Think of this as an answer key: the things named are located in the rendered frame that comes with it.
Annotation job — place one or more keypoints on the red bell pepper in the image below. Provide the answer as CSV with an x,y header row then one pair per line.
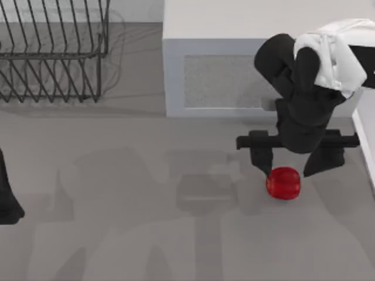
x,y
283,183

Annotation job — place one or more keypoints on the grey speckled cabinet panel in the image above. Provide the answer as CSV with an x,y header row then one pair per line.
x,y
216,82

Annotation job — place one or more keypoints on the white cabinet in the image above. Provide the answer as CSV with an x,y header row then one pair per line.
x,y
211,26

